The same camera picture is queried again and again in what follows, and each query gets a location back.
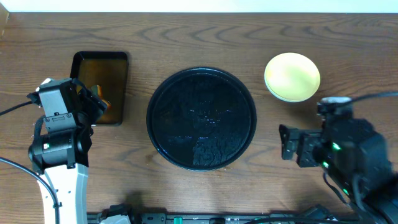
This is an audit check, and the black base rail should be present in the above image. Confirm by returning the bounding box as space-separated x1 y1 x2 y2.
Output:
87 204 359 224

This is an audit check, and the black round serving tray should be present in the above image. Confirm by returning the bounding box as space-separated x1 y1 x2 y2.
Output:
146 67 257 171

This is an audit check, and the mint green plate top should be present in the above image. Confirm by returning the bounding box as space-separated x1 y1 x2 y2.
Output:
266 85 308 103

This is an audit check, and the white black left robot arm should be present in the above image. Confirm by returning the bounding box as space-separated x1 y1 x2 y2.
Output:
28 78 108 223

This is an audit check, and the black rectangular water tray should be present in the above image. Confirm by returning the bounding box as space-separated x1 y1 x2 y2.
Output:
70 51 129 126

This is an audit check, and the yellow plate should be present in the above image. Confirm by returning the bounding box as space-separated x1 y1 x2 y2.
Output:
264 52 321 100

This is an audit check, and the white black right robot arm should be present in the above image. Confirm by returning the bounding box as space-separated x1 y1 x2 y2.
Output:
279 118 397 223

